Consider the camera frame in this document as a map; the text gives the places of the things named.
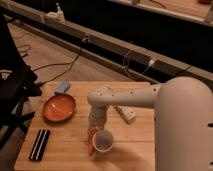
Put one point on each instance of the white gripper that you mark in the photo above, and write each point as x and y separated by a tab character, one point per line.
96	123

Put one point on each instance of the orange chili pepper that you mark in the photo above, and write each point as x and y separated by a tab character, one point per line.
91	134

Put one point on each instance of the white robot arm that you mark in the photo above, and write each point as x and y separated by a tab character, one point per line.
183	120

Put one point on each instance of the clear plastic cup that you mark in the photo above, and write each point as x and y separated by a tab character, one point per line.
102	141

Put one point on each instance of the white rectangular box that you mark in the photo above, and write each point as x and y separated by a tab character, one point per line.
127	113

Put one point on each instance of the orange bowl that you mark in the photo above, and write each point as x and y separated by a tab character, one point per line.
59	108

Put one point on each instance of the black striped block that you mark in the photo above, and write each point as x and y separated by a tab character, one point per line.
39	145

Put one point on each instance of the black office chair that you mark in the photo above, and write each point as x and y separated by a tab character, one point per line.
16	88

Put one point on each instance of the long metal rail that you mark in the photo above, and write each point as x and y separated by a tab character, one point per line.
160	47

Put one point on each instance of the white object on rail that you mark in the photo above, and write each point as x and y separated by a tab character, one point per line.
58	15

